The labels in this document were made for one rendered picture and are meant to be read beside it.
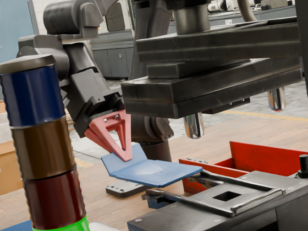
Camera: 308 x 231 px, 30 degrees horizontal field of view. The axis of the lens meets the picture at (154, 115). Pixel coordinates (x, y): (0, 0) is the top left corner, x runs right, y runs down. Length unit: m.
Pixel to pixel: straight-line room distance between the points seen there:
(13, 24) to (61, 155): 11.44
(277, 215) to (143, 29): 0.53
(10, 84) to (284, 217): 0.40
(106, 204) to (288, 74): 0.47
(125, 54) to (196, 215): 10.25
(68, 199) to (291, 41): 0.22
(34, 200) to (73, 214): 0.03
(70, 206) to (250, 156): 0.67
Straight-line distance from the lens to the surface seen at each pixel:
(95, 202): 1.04
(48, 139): 0.37
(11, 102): 0.37
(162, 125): 1.04
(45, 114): 0.37
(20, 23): 11.84
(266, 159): 0.99
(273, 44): 0.49
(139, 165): 0.87
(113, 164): 0.87
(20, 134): 0.37
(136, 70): 1.06
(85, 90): 0.88
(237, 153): 1.04
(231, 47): 0.53
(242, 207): 0.63
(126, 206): 0.98
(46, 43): 0.88
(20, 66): 0.36
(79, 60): 0.91
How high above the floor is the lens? 1.21
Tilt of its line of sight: 10 degrees down
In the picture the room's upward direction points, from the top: 10 degrees counter-clockwise
